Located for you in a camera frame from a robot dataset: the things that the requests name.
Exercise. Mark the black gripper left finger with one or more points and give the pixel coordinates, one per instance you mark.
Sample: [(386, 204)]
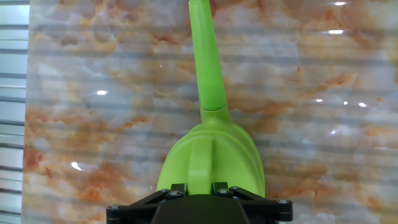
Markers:
[(146, 205)]

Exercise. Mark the green plastic watering can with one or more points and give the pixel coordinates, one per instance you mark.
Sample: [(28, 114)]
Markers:
[(217, 155)]

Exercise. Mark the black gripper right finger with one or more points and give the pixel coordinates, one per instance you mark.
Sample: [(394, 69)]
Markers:
[(261, 205)]

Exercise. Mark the orange marble pattern mat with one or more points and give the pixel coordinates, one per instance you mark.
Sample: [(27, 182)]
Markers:
[(93, 93)]

